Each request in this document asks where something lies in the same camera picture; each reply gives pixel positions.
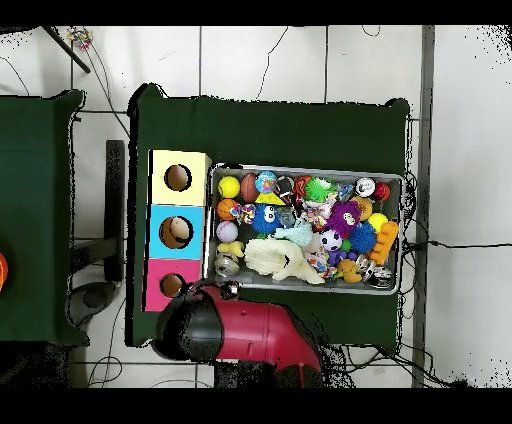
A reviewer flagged black monitor on stand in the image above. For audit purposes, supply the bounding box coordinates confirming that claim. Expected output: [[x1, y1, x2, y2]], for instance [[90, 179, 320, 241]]
[[69, 139, 126, 325]]

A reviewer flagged purple spiky monster toy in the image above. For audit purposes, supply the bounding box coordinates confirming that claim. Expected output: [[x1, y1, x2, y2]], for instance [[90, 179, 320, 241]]
[[324, 199, 362, 238]]

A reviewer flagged colourful knotted floor toy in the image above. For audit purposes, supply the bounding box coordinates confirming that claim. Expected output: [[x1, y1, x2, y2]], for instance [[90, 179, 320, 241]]
[[66, 27, 94, 51]]

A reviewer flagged orange basketball toy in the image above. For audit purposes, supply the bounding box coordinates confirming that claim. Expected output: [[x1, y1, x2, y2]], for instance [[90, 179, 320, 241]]
[[216, 198, 238, 222]]

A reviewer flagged wooden box with three holes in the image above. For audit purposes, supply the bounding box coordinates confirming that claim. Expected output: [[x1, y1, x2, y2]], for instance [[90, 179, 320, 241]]
[[141, 148, 213, 314]]

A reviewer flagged black and white soccer ball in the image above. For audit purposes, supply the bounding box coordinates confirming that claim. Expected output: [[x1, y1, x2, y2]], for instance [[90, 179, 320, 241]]
[[319, 228, 344, 252]]

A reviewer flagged yellow ball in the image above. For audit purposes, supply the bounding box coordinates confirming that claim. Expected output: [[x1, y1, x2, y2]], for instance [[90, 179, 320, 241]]
[[217, 175, 242, 199]]

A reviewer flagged globe print ball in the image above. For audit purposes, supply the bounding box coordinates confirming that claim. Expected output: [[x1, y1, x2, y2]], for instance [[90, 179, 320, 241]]
[[254, 170, 278, 194]]

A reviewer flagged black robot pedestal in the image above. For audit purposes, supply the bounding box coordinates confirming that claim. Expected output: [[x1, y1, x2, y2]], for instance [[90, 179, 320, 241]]
[[213, 359, 281, 388]]

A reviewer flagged green spiky toy with eye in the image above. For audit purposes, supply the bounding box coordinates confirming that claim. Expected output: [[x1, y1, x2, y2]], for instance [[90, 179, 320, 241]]
[[303, 176, 338, 202]]

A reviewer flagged black rod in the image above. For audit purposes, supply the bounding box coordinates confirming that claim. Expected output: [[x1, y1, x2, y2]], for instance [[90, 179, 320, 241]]
[[42, 25, 92, 74]]

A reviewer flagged dark green table cloth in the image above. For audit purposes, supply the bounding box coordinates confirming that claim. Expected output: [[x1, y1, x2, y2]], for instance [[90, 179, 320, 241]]
[[125, 82, 411, 353], [0, 89, 90, 347]]

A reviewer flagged shallow metal mesh bin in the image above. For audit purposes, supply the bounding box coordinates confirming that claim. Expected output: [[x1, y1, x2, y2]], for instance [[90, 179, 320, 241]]
[[203, 161, 404, 296]]

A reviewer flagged colourful patterned cloth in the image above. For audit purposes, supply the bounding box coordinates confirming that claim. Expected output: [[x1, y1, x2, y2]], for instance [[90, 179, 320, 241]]
[[299, 197, 338, 280]]

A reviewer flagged cream knit cloth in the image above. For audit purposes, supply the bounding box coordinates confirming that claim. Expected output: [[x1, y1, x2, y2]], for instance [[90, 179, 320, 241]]
[[243, 237, 326, 286]]

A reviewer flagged white baseball toy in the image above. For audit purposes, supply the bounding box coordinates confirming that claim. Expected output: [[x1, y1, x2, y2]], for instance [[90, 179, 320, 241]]
[[215, 220, 240, 244]]

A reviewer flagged blue spiky toy with eyes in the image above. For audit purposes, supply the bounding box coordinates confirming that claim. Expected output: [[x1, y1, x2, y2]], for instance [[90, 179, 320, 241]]
[[250, 203, 283, 235]]

